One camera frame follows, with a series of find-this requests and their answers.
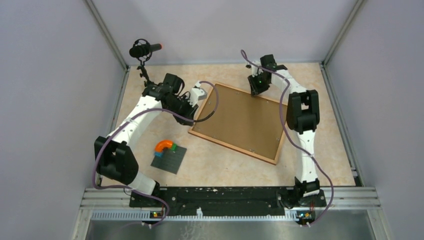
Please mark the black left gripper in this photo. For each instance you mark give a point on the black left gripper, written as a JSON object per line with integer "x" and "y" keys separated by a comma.
{"x": 190, "y": 111}

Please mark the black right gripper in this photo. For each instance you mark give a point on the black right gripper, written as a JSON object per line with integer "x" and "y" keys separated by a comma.
{"x": 255, "y": 89}

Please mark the red wooden photo frame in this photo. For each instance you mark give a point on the red wooden photo frame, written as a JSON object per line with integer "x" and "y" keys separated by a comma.
{"x": 247, "y": 124}

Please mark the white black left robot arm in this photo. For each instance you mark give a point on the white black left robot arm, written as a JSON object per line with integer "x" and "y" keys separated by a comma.
{"x": 114, "y": 155}

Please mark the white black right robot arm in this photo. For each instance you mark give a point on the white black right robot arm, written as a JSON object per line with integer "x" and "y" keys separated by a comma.
{"x": 302, "y": 117}

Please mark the black microphone tripod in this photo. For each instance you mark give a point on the black microphone tripod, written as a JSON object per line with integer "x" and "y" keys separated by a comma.
{"x": 144, "y": 74}

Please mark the orange curved lego piece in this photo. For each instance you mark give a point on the orange curved lego piece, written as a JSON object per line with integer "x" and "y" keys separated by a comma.
{"x": 164, "y": 144}

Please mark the blue lego brick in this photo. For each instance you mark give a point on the blue lego brick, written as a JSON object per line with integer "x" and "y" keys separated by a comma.
{"x": 159, "y": 154}

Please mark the grey lego baseplate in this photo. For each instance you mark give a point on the grey lego baseplate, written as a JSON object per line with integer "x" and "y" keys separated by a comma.
{"x": 170, "y": 161}

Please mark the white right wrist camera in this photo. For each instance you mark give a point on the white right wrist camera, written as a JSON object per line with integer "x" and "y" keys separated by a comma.
{"x": 255, "y": 68}

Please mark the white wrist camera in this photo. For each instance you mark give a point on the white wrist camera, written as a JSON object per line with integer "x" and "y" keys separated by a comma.
{"x": 196, "y": 94}
{"x": 255, "y": 68}

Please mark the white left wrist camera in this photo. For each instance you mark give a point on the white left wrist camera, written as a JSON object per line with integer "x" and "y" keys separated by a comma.
{"x": 196, "y": 94}

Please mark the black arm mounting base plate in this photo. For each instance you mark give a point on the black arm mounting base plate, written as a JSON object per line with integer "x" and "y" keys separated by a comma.
{"x": 226, "y": 201}

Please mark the aluminium front rail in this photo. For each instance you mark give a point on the aluminium front rail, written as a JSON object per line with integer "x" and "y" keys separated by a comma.
{"x": 113, "y": 204}

